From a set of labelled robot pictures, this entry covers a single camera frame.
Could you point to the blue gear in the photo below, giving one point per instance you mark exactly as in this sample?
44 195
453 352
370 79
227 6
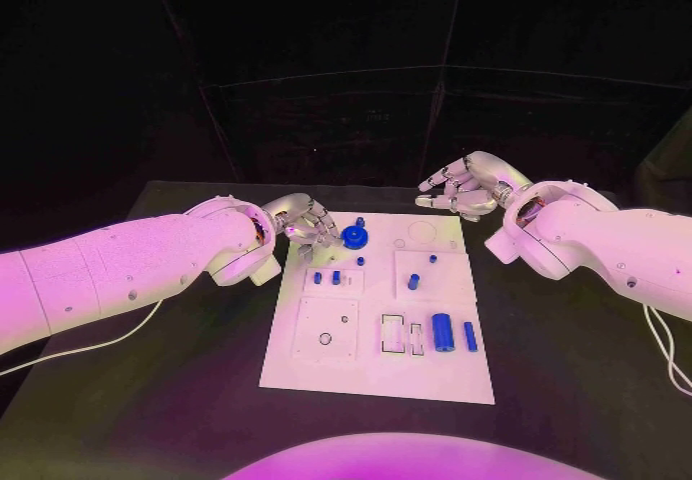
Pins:
354 238

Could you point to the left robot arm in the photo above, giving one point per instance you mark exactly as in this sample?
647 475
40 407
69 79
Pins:
119 262

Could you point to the thick blue cylinder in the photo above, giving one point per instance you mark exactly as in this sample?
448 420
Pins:
443 333

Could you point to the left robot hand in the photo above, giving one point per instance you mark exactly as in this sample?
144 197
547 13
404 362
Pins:
304 219

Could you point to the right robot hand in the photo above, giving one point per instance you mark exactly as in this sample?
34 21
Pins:
487 176

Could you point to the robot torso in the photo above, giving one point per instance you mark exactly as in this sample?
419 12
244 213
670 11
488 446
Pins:
412 459

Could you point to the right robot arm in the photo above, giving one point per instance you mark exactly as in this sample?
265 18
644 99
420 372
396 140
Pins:
595 240

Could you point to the blue plug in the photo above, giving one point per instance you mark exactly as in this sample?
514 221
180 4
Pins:
337 277
318 278

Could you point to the tall blue peg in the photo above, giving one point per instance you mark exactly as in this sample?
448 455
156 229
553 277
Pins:
415 282

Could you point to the thin long blue cylinder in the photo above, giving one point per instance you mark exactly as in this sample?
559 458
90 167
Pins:
471 336

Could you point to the white task board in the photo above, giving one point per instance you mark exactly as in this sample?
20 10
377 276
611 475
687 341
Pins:
347 371

